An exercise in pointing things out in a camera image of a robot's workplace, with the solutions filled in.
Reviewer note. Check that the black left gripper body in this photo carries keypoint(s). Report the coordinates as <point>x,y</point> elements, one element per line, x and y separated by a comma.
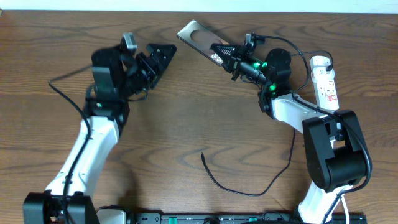
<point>143,65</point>

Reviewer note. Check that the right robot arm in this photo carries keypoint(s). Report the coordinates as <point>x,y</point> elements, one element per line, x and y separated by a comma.
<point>337,157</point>

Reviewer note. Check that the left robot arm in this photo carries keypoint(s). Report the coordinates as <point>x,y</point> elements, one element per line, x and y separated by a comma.
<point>118,74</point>

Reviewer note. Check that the white power strip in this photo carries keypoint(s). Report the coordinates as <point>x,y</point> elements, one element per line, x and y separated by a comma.
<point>325,89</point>

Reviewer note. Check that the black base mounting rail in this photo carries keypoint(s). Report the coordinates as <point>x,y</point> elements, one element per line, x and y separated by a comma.
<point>268,217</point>

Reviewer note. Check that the white USB charger adapter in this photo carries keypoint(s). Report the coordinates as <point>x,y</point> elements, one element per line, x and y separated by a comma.
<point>319,61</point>

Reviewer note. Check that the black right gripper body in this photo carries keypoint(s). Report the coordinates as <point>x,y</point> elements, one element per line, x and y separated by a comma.
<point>236,60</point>

